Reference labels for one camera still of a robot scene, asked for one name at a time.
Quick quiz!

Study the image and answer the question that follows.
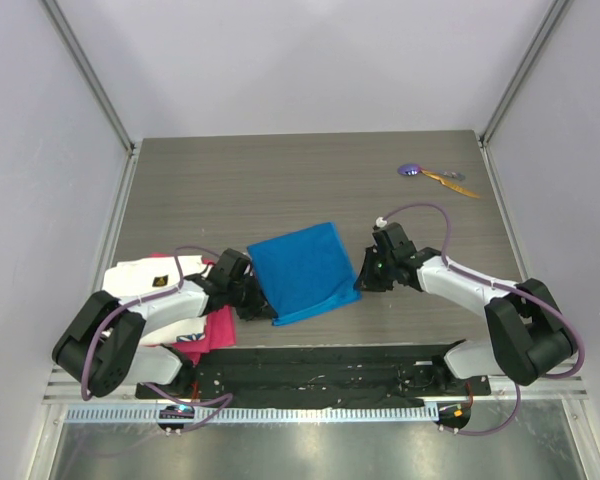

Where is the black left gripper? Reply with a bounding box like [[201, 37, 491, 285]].
[[227, 272, 276, 322]]

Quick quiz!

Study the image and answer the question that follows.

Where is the blue cloth napkin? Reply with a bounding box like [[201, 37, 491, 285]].
[[247, 222, 361, 327]]

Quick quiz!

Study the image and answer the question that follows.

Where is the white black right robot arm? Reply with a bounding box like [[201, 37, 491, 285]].
[[355, 218, 581, 395]]

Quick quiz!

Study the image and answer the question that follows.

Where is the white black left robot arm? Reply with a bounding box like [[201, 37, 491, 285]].
[[51, 249, 278, 400]]

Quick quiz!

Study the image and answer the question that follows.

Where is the pink folded cloth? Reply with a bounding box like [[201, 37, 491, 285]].
[[142, 253, 236, 364]]

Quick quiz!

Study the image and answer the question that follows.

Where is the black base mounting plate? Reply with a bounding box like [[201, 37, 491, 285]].
[[160, 356, 478, 404]]

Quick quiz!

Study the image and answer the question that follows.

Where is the iridescent purple spoon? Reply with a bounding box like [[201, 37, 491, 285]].
[[397, 163, 422, 177]]

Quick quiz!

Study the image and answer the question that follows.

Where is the white folded cloth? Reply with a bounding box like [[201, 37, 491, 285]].
[[102, 256, 207, 346]]

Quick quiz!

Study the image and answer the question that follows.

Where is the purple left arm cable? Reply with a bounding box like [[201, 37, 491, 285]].
[[79, 244, 237, 434]]

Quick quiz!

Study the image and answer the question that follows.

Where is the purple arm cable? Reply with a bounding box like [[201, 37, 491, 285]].
[[374, 202, 587, 436], [79, 244, 237, 434]]

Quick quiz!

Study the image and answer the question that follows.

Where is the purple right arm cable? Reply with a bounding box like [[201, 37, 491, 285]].
[[374, 202, 587, 436]]

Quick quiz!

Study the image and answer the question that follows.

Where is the slotted white cable duct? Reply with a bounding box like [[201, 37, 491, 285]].
[[64, 402, 439, 424]]

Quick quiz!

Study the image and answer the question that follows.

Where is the aluminium front frame rail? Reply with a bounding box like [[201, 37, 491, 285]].
[[42, 367, 588, 404]]

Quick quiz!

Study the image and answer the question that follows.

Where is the right aluminium corner post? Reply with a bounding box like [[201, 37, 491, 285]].
[[478, 0, 573, 148]]

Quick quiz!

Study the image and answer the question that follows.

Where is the aluminium corner post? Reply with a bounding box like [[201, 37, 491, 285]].
[[478, 0, 573, 148], [39, 0, 135, 154]]

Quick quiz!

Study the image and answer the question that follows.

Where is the left aluminium corner post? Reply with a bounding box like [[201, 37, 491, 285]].
[[39, 0, 135, 154]]

